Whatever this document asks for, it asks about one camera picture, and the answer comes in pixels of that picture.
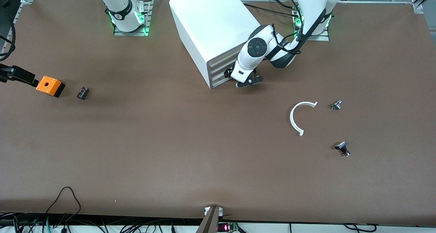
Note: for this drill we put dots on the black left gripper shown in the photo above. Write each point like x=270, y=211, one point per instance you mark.
x=229, y=73

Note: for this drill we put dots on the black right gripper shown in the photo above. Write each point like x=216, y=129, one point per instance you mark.
x=15, y=74

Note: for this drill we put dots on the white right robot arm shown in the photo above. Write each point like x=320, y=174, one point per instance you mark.
x=122, y=8

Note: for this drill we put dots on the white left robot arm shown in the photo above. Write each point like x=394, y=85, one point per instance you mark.
x=252, y=56

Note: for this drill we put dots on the small black contact block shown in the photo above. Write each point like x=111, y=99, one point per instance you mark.
x=83, y=92

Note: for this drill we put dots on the chrome tee fitting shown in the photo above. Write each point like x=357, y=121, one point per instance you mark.
x=336, y=105

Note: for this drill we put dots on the red LED device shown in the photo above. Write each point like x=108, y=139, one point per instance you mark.
x=226, y=228

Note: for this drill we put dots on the orange button enclosure box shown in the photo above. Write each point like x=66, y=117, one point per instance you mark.
x=47, y=84

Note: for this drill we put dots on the aluminium table edge rail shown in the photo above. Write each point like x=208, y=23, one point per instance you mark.
x=374, y=2
x=12, y=25

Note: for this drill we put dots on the white semicircular bracket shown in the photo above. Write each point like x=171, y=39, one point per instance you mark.
x=292, y=119

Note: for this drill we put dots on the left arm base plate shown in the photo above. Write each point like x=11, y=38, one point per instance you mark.
x=323, y=38

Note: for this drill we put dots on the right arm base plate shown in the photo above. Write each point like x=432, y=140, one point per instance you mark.
x=131, y=33

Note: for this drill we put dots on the black grey-capped push switch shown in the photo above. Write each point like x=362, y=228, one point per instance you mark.
x=341, y=146

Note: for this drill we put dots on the brown wedge post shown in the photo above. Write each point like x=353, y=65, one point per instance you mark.
x=209, y=222

